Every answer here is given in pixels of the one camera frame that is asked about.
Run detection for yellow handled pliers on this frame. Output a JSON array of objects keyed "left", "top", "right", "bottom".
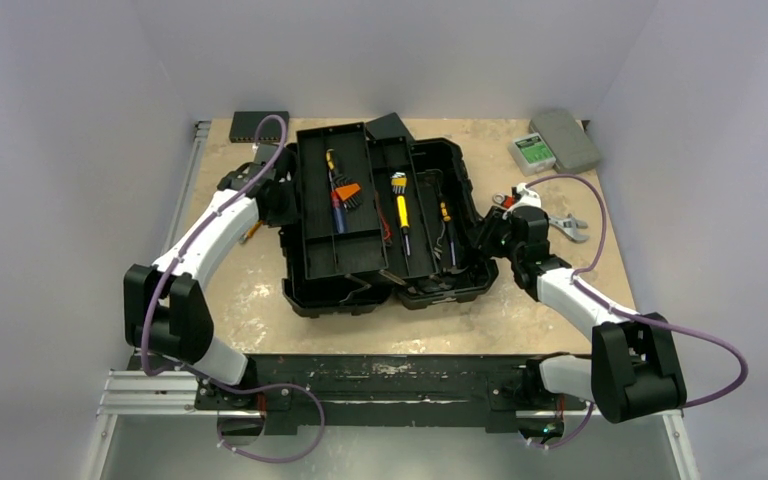
[{"left": 438, "top": 199, "right": 454, "bottom": 240}]

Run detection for small claw hammer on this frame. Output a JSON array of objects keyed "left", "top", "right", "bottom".
[{"left": 434, "top": 222, "right": 463, "bottom": 273}]

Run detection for yellow black screwdriver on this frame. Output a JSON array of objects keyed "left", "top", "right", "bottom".
[{"left": 325, "top": 149, "right": 338, "bottom": 175}]

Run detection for orange hex key set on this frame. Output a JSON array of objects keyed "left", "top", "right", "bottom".
[{"left": 332, "top": 174, "right": 362, "bottom": 210}]

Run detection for yellow handled screwdriver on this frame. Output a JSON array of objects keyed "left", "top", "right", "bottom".
[{"left": 396, "top": 194, "right": 411, "bottom": 257}]

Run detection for black plastic toolbox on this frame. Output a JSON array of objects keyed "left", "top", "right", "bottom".
[{"left": 280, "top": 123, "right": 499, "bottom": 318}]

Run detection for yellow hex key set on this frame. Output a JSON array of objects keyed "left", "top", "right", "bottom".
[{"left": 390, "top": 171, "right": 408, "bottom": 195}]

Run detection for blue red screwdriver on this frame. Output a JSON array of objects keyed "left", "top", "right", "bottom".
[{"left": 331, "top": 193, "right": 347, "bottom": 234}]

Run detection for red black utility knife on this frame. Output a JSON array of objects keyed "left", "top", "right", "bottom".
[{"left": 375, "top": 192, "right": 393, "bottom": 247}]

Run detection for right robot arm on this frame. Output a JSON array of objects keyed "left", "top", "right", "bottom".
[{"left": 476, "top": 206, "right": 687, "bottom": 423}]

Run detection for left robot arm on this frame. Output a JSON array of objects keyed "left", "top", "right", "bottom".
[{"left": 123, "top": 143, "right": 295, "bottom": 409}]

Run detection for yellow utility knife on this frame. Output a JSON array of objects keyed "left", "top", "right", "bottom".
[{"left": 238, "top": 221, "right": 263, "bottom": 244}]

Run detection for green white small box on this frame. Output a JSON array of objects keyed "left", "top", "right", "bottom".
[{"left": 508, "top": 133, "right": 556, "bottom": 176}]

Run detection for grey plastic case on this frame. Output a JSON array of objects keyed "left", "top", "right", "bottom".
[{"left": 530, "top": 109, "right": 603, "bottom": 174}]

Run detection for flat black rectangular box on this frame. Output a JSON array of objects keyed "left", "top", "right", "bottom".
[{"left": 365, "top": 112, "right": 415, "bottom": 143}]

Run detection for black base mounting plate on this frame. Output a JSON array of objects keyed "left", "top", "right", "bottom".
[{"left": 195, "top": 354, "right": 586, "bottom": 443}]

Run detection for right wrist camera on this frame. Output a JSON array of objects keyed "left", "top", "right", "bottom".
[{"left": 508, "top": 183, "right": 542, "bottom": 211}]

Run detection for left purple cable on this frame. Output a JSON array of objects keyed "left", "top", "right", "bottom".
[{"left": 140, "top": 113, "right": 291, "bottom": 379}]

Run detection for black network switch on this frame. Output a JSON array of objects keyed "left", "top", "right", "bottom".
[{"left": 228, "top": 110, "right": 290, "bottom": 143}]

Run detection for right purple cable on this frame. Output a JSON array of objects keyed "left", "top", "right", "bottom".
[{"left": 519, "top": 174, "right": 751, "bottom": 409}]

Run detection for aluminium frame rail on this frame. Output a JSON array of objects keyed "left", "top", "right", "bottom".
[{"left": 139, "top": 118, "right": 214, "bottom": 267}]

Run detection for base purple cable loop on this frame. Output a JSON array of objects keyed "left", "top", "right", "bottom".
[{"left": 216, "top": 384, "right": 328, "bottom": 465}]

